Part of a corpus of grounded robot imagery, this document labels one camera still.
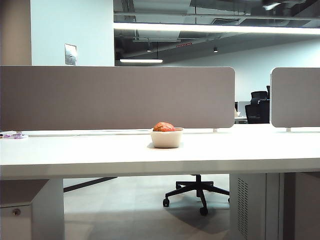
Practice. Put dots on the orange fruit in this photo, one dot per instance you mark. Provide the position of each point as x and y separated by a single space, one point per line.
163 126

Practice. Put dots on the white bowl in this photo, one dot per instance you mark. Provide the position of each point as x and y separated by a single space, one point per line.
166 139

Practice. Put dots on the short hanging light bar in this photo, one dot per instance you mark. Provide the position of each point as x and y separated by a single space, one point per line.
141 60

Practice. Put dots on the wide grey desk divider panel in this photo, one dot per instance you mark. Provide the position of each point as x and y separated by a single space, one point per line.
100 100

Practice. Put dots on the black wheeled chair base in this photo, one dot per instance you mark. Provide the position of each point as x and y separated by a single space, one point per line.
198 186

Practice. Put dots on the red ceiling sign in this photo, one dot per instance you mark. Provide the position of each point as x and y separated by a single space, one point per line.
183 45

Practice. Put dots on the white background desk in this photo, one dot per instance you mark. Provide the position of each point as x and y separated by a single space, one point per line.
240 120

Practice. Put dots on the black floor strip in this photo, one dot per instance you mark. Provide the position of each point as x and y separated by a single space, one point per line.
90 184

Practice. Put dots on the black mesh office chair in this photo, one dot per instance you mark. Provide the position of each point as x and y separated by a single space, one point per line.
257 112

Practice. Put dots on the long ceiling light strip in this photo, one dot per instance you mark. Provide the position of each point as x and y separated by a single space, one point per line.
200 28

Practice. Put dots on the ceiling air vent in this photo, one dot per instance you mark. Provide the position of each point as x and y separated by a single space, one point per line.
225 21

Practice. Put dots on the white perforated desk side panel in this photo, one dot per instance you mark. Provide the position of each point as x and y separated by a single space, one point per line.
252 207

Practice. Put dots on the narrow grey desk divider panel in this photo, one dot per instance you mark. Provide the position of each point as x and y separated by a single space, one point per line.
295 97

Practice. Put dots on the white desk leg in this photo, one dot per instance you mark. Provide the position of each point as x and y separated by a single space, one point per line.
50 212

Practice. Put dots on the purple and white packet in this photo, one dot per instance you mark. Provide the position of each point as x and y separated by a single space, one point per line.
15 135

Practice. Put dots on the white drawer cabinet with lock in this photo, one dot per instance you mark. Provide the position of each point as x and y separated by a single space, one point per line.
15 222

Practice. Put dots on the white divider bracket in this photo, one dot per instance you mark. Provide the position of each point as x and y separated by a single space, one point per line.
215 130

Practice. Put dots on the metal wall switch plate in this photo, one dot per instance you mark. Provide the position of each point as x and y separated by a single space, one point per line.
70 54

